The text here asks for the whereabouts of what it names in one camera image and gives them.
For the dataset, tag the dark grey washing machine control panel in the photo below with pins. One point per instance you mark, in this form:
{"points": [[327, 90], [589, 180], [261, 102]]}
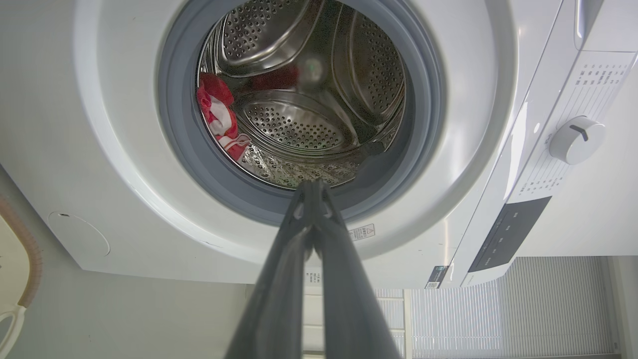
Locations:
{"points": [[508, 233]]}

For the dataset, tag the grey rubber door gasket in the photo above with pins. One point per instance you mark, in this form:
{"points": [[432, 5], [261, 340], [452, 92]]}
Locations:
{"points": [[184, 149]]}

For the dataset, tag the white program dial knob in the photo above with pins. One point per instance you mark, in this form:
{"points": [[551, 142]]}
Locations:
{"points": [[576, 140]]}

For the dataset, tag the perforated stainless steel drum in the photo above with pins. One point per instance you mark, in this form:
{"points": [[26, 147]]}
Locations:
{"points": [[309, 99]]}

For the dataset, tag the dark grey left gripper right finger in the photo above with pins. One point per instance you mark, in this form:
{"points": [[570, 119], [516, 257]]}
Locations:
{"points": [[349, 299]]}

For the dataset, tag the red and white cloth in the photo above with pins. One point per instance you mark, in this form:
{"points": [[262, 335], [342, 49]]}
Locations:
{"points": [[219, 114]]}

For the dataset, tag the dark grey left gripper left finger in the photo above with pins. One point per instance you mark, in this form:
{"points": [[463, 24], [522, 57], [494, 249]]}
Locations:
{"points": [[274, 299]]}

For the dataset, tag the white front-load washing machine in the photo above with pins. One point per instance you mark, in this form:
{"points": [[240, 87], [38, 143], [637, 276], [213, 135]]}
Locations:
{"points": [[473, 124]]}

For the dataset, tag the white pleated window blind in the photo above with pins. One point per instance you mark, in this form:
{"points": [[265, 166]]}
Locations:
{"points": [[508, 314]]}

